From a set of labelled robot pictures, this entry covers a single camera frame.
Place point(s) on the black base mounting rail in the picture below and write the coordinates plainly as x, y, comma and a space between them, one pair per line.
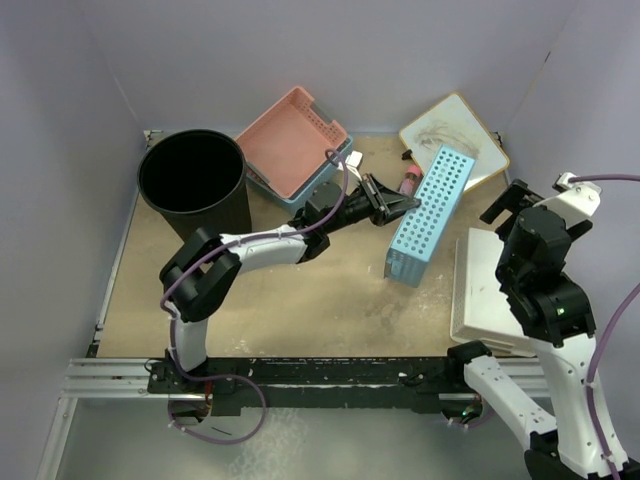
423, 385

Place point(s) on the large black ribbed bin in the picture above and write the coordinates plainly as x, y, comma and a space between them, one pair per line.
197, 178

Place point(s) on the small pink-capped bottle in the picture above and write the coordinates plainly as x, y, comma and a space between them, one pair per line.
410, 181

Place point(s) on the light blue basket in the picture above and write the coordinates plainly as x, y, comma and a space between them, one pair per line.
310, 187
415, 241

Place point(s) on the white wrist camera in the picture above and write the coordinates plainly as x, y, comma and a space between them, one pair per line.
353, 163
576, 201

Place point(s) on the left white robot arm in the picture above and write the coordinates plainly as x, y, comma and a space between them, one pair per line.
199, 276

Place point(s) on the aluminium frame rail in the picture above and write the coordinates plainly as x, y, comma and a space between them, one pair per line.
104, 420

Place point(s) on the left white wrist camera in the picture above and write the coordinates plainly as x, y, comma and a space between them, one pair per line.
353, 163

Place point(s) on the white board with wooden rim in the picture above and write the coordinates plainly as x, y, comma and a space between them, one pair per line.
452, 123

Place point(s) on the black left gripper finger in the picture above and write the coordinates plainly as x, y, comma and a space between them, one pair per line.
382, 196
388, 212

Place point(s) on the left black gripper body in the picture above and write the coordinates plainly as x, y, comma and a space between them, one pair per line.
357, 208

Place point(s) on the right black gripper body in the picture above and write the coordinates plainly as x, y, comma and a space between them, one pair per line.
504, 267

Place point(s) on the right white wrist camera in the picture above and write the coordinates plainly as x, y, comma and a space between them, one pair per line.
576, 201

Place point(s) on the white perforated basket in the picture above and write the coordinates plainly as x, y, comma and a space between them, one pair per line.
479, 309

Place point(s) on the light blue bottom basket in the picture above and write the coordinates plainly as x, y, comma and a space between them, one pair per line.
310, 187

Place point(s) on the pink perforated basket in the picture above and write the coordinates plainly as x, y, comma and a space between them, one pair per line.
297, 112

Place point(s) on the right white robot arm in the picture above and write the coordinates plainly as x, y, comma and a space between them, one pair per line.
576, 440

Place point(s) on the light blue top basket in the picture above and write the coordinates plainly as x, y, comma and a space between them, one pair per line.
415, 241

